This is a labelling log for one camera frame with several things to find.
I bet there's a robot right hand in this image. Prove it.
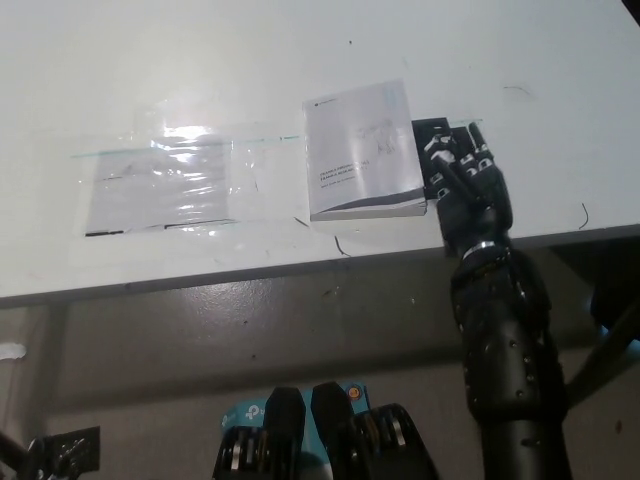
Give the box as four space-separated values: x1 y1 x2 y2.
419 121 517 255

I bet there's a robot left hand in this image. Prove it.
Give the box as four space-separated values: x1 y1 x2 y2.
0 428 59 480

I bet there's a white manual book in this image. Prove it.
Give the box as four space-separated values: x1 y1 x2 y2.
301 77 429 224

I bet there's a small black floor photo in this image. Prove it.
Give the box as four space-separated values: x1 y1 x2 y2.
42 425 102 472

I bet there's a clear plastic film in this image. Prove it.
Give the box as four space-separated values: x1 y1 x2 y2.
68 97 314 242

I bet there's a teal router box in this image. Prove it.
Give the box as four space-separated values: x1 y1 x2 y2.
219 382 374 480

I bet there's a dark table leg frame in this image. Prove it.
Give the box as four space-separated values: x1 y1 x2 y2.
547 227 640 396

